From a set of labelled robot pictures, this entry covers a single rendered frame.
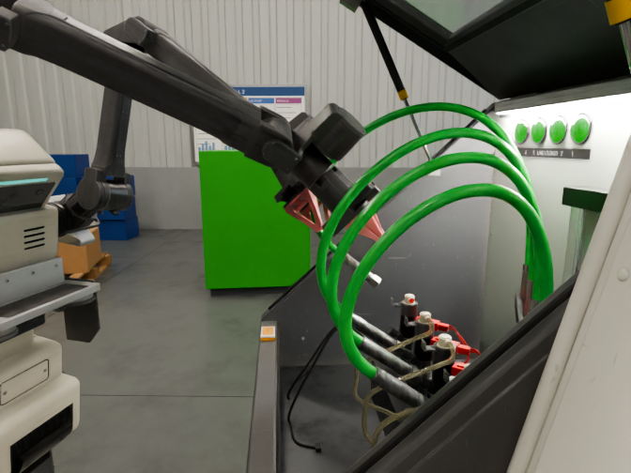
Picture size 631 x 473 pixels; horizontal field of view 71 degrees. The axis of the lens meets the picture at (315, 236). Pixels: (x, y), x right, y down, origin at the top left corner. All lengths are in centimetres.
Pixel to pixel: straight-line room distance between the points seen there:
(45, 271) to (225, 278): 303
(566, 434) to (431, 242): 73
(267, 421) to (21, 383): 65
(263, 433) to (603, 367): 47
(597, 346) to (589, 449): 7
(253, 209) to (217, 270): 64
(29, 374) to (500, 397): 101
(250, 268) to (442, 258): 309
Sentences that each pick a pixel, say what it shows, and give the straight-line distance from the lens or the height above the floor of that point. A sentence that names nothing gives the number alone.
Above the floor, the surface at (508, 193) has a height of 131.
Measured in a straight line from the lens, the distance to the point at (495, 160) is 58.
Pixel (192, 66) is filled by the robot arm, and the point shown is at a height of 152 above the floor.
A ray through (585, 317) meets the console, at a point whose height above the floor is 122.
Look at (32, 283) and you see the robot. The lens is 114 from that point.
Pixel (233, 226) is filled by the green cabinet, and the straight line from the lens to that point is 398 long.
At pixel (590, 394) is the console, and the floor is 118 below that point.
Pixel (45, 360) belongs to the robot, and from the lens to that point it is 124.
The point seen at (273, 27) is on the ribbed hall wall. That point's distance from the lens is 738.
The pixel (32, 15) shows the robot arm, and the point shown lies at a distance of 66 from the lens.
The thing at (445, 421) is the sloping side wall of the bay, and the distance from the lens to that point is 43.
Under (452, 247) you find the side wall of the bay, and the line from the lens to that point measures 110.
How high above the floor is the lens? 136
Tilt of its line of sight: 12 degrees down
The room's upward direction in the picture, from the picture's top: straight up
